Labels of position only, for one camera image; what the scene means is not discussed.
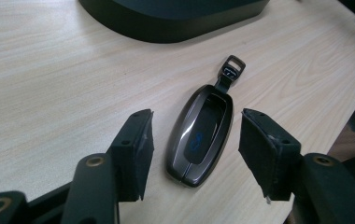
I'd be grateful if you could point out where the dark green oval tray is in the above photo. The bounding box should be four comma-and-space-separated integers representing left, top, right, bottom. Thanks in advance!
78, 0, 271, 44

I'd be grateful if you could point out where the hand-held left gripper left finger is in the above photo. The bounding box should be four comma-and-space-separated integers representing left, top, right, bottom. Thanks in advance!
61, 108, 155, 224

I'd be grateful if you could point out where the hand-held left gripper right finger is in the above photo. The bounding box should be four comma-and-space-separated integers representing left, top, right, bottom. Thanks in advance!
238, 107, 355, 224

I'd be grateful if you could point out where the dark grey car key fob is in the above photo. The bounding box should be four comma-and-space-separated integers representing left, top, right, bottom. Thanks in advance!
164, 54, 247, 189

